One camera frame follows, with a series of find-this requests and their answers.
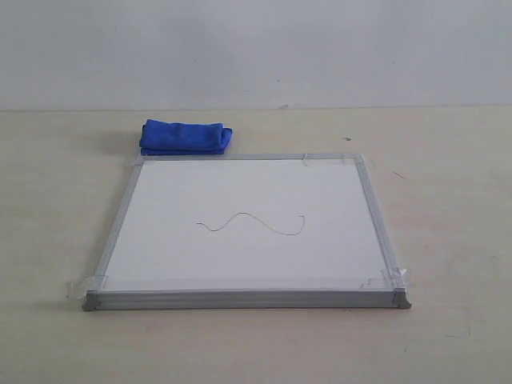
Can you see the white board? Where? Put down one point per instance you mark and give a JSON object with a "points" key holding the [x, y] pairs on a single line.
{"points": [[254, 231]]}

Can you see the blue cloth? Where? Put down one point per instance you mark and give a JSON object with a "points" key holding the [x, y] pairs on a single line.
{"points": [[177, 138]]}

